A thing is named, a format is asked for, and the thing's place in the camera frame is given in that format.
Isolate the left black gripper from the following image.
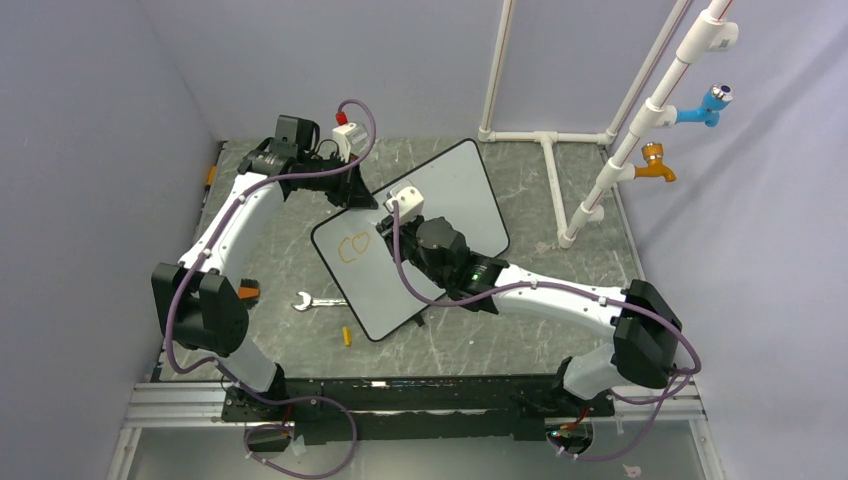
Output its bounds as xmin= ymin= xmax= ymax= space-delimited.
xmin=299 ymin=151 xmax=378 ymax=210

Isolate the black-framed whiteboard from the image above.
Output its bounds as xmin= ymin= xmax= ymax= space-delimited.
xmin=311 ymin=139 xmax=510 ymax=341

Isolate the yellow marker cap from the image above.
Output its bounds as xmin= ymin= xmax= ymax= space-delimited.
xmin=342 ymin=327 xmax=353 ymax=347

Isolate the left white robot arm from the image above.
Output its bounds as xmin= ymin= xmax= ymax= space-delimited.
xmin=151 ymin=112 xmax=377 ymax=420

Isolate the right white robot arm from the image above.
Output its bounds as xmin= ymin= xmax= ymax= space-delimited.
xmin=376 ymin=216 xmax=682 ymax=415

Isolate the silver wrench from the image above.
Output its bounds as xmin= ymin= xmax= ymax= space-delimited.
xmin=291 ymin=291 xmax=348 ymax=312

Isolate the orange tap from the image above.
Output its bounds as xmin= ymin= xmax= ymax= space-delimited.
xmin=634 ymin=142 xmax=676 ymax=183

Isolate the blue tap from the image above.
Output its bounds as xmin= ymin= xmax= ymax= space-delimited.
xmin=675 ymin=84 xmax=733 ymax=128

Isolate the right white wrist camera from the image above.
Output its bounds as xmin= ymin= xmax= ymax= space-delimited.
xmin=384 ymin=180 xmax=425 ymax=224

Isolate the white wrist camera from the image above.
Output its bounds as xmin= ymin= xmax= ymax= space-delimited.
xmin=384 ymin=180 xmax=425 ymax=224
xmin=332 ymin=111 xmax=369 ymax=162

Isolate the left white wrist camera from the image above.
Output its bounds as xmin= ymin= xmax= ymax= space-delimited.
xmin=332 ymin=111 xmax=369 ymax=162

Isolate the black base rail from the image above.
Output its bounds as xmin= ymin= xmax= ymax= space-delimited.
xmin=221 ymin=374 xmax=615 ymax=446

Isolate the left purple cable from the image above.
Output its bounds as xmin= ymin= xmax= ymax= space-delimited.
xmin=162 ymin=98 xmax=378 ymax=480

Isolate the purple cable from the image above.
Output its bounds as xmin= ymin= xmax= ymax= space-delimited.
xmin=390 ymin=201 xmax=704 ymax=464
xmin=162 ymin=98 xmax=378 ymax=480

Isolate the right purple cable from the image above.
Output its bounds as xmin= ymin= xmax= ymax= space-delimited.
xmin=390 ymin=201 xmax=704 ymax=464

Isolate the white pvc pipe frame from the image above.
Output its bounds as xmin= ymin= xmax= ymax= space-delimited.
xmin=460 ymin=1 xmax=738 ymax=248

